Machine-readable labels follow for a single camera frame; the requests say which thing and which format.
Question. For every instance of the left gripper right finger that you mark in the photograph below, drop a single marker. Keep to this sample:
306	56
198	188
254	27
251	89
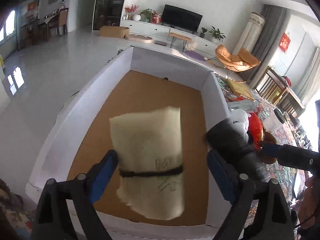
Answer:
259	209

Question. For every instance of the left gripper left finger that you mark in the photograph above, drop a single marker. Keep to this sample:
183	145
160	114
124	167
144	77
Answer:
52	219

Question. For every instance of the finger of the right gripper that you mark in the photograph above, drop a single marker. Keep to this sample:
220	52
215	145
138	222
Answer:
273	150

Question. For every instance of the orange fish plush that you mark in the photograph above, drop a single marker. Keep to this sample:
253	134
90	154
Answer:
255	128

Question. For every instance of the white snack packet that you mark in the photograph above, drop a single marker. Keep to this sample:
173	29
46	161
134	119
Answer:
240	116

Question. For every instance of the person's right hand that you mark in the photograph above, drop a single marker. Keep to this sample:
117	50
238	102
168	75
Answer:
309	204

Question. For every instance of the colourful woven tablecloth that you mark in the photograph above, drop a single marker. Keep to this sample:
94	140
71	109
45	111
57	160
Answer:
284	175

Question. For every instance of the clear jar black lid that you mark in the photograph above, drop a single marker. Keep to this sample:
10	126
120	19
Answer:
274	121

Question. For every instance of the yellow flat gift box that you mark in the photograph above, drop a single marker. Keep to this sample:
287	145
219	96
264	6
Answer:
240	89

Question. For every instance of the orange rocking lounge chair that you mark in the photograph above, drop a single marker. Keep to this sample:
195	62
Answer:
240	62

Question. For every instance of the white standing air conditioner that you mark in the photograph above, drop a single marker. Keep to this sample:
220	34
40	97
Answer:
251	33

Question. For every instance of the purple round mat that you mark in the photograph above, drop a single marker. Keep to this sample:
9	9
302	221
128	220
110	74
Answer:
194	55

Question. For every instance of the green potted plant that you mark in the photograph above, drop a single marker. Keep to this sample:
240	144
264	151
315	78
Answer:
216	35

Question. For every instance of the small potted plant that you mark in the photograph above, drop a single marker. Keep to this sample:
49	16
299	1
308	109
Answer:
203	32

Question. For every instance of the grey curtain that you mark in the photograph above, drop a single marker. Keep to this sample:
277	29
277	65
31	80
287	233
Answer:
274	20

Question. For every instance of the small wooden bench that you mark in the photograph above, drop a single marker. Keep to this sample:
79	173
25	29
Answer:
176	36

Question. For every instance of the white cardboard box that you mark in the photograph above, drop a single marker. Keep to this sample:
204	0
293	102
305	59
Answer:
140	80

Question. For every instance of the black flat television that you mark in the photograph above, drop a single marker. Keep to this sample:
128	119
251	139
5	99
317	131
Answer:
181	18

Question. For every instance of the white tv cabinet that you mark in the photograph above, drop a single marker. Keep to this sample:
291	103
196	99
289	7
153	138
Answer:
162	33

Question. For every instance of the beige round cushion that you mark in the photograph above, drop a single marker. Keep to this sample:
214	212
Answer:
139	38

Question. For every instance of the leafy plant red pot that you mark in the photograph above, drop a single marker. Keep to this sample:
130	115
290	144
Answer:
150	16

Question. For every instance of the red flower vase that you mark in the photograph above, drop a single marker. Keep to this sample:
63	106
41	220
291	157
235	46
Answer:
130	10

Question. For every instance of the brown cardboard box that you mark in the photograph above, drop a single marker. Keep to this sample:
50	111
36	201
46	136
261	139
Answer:
113	31

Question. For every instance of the wooden side table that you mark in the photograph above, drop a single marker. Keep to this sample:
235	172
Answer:
57	21

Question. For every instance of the dark display cabinet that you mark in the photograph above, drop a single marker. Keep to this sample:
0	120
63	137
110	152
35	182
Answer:
107	12

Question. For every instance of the red wall hanging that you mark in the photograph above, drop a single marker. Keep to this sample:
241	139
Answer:
284	42

